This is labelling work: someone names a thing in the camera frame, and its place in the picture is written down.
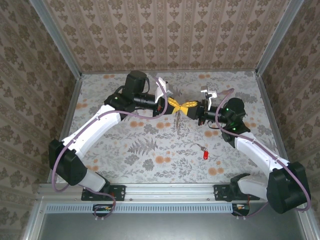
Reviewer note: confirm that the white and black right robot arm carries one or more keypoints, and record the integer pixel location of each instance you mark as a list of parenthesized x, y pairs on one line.
[(260, 152)]

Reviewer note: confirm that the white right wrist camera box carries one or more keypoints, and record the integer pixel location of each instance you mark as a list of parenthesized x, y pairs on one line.
[(209, 94)]

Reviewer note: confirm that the aluminium right side rail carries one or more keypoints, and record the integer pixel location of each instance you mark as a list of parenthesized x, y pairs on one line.
[(269, 107)]

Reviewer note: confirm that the aluminium corner post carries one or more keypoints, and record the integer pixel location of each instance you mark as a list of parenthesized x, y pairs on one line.
[(60, 42), (277, 37)]

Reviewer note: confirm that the long aluminium base rail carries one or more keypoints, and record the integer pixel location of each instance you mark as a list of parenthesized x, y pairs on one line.
[(170, 192)]

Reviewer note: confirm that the thin aluminium wall rail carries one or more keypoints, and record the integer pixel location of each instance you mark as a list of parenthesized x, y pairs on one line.
[(112, 72)]

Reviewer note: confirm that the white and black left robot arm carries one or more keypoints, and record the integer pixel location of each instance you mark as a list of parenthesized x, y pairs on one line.
[(92, 130)]

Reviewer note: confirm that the aluminium left side rail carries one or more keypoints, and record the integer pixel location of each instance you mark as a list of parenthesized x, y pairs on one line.
[(70, 112)]

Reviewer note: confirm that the aluminium right corner post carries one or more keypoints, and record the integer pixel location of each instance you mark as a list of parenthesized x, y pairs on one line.
[(277, 37)]

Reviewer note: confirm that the key with red tag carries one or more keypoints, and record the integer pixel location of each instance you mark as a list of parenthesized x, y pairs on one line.
[(205, 154)]

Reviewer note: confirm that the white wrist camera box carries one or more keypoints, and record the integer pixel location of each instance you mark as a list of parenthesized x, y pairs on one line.
[(209, 94), (161, 91)]

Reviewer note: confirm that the grey metal base sheet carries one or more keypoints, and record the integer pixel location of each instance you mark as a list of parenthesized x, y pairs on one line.
[(162, 227)]

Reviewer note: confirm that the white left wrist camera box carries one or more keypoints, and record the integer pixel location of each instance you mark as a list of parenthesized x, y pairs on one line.
[(161, 91)]

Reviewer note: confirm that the black connector board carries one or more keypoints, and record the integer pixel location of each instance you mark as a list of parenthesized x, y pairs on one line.
[(241, 209), (102, 210)]

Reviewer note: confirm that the aluminium left corner post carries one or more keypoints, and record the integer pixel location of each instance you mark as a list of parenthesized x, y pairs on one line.
[(60, 42)]

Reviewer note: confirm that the floral print tablecloth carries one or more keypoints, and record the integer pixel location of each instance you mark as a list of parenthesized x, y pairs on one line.
[(150, 150)]

